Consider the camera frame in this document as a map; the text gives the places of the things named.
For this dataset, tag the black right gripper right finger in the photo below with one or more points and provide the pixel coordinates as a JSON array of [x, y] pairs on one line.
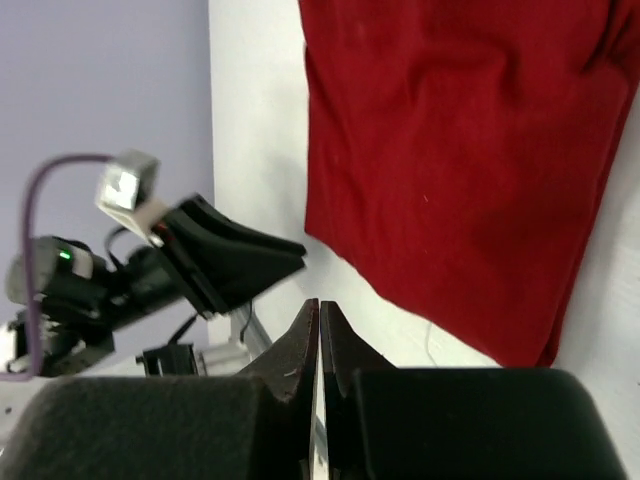
[[387, 422]]

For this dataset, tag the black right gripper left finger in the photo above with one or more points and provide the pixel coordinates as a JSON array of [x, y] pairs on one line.
[[256, 424]]

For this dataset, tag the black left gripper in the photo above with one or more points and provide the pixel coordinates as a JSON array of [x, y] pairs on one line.
[[217, 264]]

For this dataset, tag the red t shirt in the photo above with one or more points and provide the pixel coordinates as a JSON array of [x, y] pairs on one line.
[[458, 153]]

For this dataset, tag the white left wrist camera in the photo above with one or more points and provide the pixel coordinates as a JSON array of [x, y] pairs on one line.
[[126, 192]]

